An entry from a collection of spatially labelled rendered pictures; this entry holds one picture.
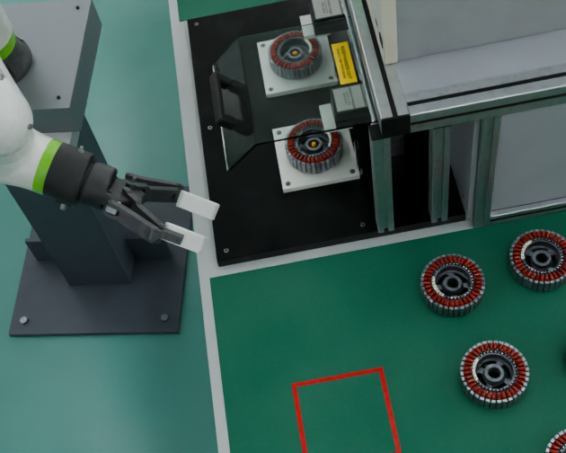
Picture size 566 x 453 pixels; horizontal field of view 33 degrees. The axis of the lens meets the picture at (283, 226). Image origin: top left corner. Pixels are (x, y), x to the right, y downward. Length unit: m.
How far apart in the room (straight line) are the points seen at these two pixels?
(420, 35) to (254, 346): 0.61
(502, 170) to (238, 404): 0.61
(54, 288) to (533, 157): 1.53
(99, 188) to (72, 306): 1.20
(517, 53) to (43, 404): 1.60
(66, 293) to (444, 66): 1.51
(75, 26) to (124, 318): 0.87
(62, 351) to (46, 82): 0.88
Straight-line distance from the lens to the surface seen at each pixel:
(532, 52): 1.57
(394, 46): 1.52
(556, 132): 1.64
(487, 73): 1.54
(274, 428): 1.64
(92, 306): 2.69
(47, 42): 2.15
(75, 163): 1.54
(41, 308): 2.74
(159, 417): 2.51
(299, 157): 1.82
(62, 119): 2.04
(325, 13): 1.91
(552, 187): 1.78
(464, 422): 1.62
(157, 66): 3.18
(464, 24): 1.53
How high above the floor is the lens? 2.27
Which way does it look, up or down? 57 degrees down
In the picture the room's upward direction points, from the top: 13 degrees counter-clockwise
